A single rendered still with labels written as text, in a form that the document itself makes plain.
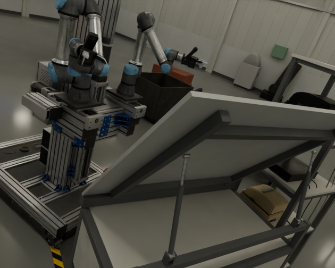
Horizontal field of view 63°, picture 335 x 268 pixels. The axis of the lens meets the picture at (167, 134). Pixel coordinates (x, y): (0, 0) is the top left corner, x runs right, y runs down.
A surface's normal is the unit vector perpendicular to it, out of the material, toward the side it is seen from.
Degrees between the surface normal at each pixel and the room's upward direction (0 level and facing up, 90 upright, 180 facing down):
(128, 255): 0
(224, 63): 90
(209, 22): 90
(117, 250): 0
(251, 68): 90
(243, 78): 90
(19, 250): 0
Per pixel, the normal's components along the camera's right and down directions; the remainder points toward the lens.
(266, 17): -0.52, 0.20
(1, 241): 0.29, -0.88
